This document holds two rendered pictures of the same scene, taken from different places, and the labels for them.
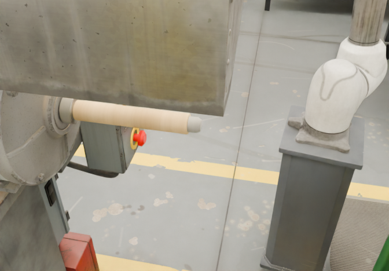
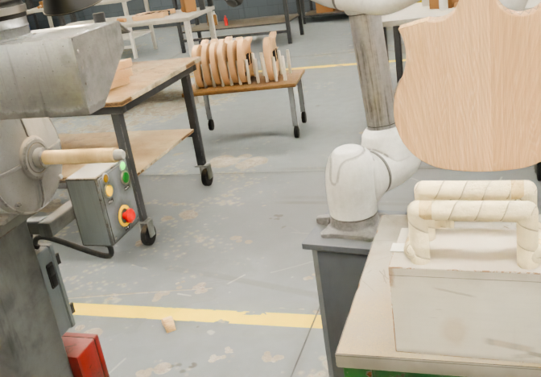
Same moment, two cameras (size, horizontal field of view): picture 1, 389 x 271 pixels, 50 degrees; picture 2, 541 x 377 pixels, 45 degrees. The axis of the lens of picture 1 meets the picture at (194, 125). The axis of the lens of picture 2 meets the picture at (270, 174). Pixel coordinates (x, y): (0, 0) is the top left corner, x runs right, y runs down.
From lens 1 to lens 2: 0.95 m
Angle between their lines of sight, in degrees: 18
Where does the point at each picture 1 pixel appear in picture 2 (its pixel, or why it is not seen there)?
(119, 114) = (70, 153)
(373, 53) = (388, 136)
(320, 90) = (329, 175)
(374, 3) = (374, 86)
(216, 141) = (297, 289)
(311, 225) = not seen: hidden behind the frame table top
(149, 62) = (49, 89)
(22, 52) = not seen: outside the picture
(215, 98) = (83, 103)
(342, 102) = (351, 184)
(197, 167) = (267, 319)
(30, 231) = (26, 293)
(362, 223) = not seen: hidden behind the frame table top
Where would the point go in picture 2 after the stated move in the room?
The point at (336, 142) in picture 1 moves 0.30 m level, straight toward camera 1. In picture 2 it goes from (360, 231) to (320, 279)
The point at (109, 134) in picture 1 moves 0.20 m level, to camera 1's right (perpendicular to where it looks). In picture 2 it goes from (95, 205) to (168, 198)
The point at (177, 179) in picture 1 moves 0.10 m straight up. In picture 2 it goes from (241, 333) to (237, 313)
